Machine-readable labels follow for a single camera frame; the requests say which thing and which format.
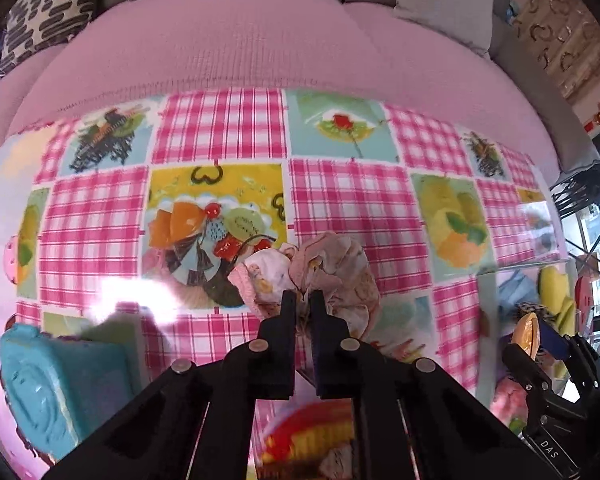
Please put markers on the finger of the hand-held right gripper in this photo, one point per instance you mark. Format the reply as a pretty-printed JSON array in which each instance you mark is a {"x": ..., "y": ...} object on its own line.
[
  {"x": 555, "y": 342},
  {"x": 527, "y": 375}
]

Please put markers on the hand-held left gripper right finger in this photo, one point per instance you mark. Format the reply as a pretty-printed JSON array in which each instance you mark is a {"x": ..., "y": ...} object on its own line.
[{"x": 316, "y": 360}]

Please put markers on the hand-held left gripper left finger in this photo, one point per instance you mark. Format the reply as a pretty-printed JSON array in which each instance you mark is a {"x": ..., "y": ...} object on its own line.
[{"x": 285, "y": 340}]

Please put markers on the yellow sponge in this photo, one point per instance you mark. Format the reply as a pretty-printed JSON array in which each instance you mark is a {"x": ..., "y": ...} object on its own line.
[{"x": 552, "y": 285}]

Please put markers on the beige printed cloth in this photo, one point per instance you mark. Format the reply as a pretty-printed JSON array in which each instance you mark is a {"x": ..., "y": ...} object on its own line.
[{"x": 340, "y": 280}]

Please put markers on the red plastic stool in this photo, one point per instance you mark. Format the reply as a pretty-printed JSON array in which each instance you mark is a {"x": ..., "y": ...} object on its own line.
[{"x": 582, "y": 305}]

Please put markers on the white cloth with pink trim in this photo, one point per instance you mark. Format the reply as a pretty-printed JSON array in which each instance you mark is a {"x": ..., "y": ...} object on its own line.
[{"x": 260, "y": 280}]

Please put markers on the pink checked tablecloth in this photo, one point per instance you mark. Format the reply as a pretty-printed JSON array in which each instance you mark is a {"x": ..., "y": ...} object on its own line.
[{"x": 350, "y": 200}]

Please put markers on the black metal rack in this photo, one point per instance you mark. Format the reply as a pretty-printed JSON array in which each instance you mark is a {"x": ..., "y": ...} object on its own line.
[{"x": 580, "y": 185}]

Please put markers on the teal plastic box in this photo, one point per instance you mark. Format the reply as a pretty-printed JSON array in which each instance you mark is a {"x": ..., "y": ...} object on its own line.
[{"x": 55, "y": 390}]

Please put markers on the grey sofa with pink cover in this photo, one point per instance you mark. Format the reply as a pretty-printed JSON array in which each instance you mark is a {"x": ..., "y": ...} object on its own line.
[{"x": 230, "y": 45}]

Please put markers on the gold patterned curtain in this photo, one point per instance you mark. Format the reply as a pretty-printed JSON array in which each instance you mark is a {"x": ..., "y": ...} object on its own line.
[{"x": 560, "y": 35}]

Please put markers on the small blue bundle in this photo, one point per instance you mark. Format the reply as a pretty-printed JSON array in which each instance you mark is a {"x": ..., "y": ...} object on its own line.
[{"x": 512, "y": 12}]

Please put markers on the light grey pillow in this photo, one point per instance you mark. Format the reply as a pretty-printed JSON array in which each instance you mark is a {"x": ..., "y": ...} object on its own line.
[{"x": 445, "y": 5}]

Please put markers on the black patterned cream pillow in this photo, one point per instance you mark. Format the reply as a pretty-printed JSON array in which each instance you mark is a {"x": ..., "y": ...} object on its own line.
[{"x": 50, "y": 10}]

